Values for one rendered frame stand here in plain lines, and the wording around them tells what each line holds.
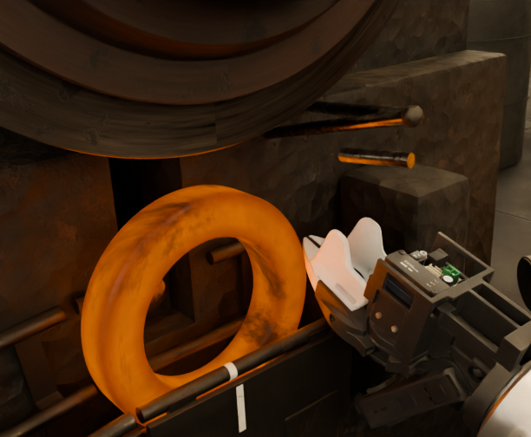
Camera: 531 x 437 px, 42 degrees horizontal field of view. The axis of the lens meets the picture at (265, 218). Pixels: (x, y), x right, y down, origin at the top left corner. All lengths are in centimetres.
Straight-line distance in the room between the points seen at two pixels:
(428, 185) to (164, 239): 26
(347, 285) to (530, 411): 17
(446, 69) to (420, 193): 20
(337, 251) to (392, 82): 22
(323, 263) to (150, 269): 16
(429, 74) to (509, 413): 39
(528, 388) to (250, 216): 22
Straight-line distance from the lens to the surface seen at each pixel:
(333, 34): 48
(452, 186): 63
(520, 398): 47
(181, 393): 50
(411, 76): 73
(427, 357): 53
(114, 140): 41
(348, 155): 46
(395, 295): 50
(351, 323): 53
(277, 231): 52
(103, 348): 47
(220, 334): 58
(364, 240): 57
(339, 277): 55
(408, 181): 63
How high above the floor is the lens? 100
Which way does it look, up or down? 22 degrees down
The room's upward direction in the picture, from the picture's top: 3 degrees counter-clockwise
